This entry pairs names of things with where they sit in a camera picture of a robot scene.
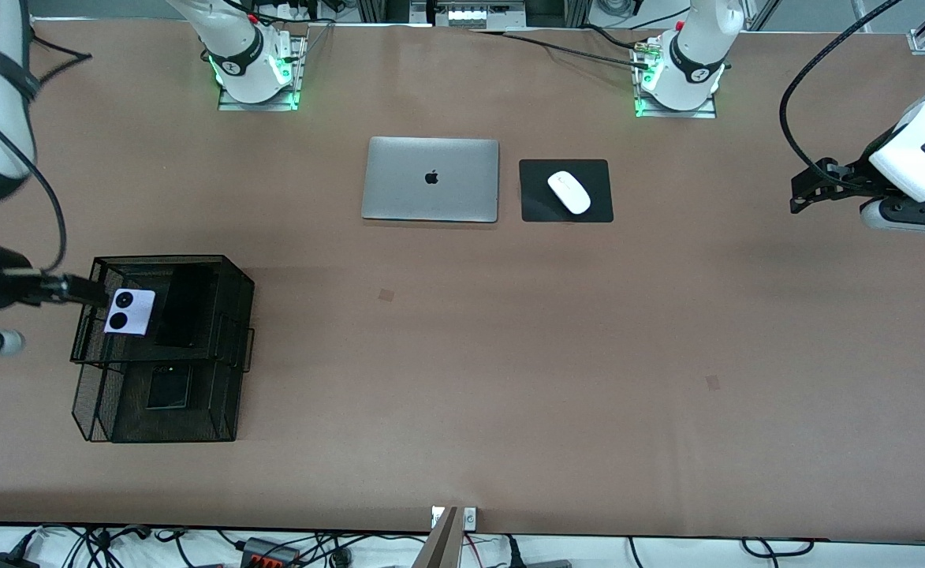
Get white computer mouse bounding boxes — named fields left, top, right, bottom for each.
left=547, top=170, right=592, bottom=215

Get black mouse pad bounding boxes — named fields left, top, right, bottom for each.
left=519, top=159, right=614, bottom=223

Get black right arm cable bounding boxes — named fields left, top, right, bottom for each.
left=0, top=32, right=92, bottom=273

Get grey camera mount beam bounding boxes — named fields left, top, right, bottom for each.
left=412, top=506, right=463, bottom=568

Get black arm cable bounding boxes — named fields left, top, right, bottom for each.
left=0, top=32, right=92, bottom=273
left=779, top=0, right=904, bottom=178

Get black cable on table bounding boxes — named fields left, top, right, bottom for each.
left=470, top=28, right=652, bottom=70

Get dark flip phone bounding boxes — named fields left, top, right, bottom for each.
left=145, top=364, right=192, bottom=411

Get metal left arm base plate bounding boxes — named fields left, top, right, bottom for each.
left=634, top=35, right=718, bottom=120

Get black mesh two-tier tray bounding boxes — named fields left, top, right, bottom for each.
left=70, top=254, right=256, bottom=443

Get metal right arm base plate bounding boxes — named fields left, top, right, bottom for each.
left=218, top=35, right=307, bottom=112

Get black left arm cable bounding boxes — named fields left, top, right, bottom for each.
left=779, top=0, right=904, bottom=178

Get white flip phone black circles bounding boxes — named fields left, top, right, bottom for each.
left=104, top=289, right=157, bottom=338

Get black power strip red switches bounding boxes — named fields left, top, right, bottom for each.
left=240, top=536, right=303, bottom=568

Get silver closed laptop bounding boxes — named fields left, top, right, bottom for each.
left=361, top=136, right=501, bottom=224

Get white power strip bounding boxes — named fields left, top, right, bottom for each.
left=446, top=6, right=528, bottom=29

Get black slab smartphone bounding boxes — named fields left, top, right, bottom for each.
left=153, top=264, right=214, bottom=349

